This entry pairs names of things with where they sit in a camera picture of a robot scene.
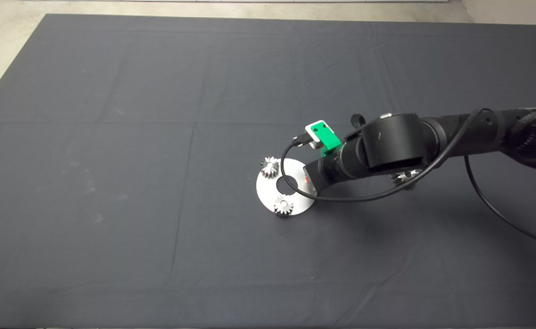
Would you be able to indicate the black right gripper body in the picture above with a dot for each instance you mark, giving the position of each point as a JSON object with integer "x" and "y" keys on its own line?
{"x": 329, "y": 171}

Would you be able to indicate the large steel gear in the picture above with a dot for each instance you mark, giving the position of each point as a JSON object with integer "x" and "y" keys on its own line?
{"x": 405, "y": 176}

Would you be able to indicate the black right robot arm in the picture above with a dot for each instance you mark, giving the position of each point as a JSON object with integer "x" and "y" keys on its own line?
{"x": 391, "y": 141}

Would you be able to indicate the small steel gear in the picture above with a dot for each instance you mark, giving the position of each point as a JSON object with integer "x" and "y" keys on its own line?
{"x": 270, "y": 170}
{"x": 284, "y": 208}

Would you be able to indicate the round metal plate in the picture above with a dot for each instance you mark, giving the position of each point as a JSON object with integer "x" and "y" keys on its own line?
{"x": 268, "y": 196}

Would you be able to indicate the dark table cloth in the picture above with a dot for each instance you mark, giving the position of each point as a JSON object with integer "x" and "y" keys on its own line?
{"x": 112, "y": 183}

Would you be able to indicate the small silver camera box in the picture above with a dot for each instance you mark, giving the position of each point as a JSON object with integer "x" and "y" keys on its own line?
{"x": 314, "y": 144}

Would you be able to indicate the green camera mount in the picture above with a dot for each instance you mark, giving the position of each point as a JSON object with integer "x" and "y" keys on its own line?
{"x": 327, "y": 137}

